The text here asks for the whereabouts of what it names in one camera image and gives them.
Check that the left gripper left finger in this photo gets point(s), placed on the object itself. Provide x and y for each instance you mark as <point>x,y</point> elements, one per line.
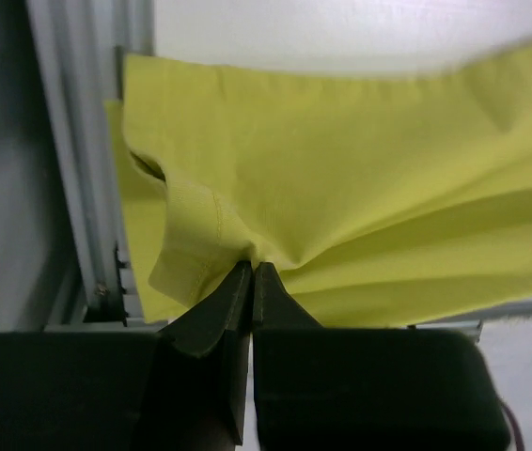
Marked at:
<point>181,387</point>

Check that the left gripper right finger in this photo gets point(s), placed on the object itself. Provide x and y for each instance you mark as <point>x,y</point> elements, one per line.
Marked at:
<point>318,388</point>

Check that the yellow-green trousers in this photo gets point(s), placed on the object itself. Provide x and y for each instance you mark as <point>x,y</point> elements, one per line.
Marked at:
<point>380,201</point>

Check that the aluminium table frame rail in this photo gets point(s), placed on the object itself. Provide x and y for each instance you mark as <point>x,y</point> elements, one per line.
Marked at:
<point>80,47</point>

